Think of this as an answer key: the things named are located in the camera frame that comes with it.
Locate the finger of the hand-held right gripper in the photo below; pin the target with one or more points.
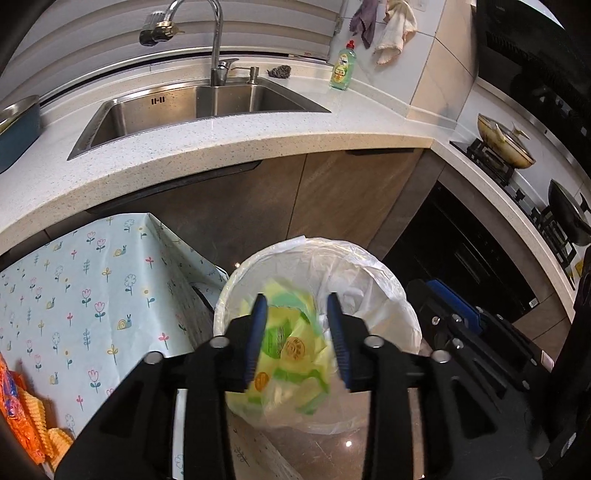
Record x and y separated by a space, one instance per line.
438 318
457 304

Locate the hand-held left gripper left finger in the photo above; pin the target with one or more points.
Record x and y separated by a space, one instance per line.
256 332

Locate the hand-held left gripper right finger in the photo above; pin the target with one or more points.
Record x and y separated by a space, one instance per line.
339 337

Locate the green yellow plastic bag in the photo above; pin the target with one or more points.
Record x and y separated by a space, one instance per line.
295 350

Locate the trash bin with white liner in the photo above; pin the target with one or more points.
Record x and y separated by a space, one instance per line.
369 277

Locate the orange printed plastic bag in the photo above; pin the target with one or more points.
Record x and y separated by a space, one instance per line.
11 401

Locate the black built-in oven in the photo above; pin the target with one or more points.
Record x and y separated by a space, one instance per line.
471 244

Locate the black gas stove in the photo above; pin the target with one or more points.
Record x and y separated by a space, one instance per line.
508 180

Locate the brown cabinet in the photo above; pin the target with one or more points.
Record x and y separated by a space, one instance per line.
323 198

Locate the black wok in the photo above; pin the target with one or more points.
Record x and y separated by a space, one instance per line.
570 212

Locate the floral tablecloth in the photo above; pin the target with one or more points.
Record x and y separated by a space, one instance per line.
92 300

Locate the pan with glass lid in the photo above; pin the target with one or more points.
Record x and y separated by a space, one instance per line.
505 141

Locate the stainless steel sink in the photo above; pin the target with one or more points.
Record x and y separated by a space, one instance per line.
138 115

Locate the green dish soap bottle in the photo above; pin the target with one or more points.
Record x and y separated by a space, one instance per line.
341 71

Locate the dark scouring pad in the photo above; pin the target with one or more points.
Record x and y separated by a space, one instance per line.
278 71

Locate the black range hood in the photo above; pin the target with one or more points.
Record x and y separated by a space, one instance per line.
531 46

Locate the cream hanging cloth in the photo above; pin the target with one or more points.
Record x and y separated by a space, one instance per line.
395 32

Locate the chrome faucet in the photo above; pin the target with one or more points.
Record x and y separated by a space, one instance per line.
217 46

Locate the grey hanging cloth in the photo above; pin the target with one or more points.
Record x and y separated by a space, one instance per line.
364 21

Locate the blue basin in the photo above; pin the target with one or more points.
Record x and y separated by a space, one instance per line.
16 147

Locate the steel basin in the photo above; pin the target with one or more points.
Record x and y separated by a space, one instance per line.
14 113

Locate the grey window blind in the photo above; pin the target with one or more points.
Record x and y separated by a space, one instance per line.
92 46

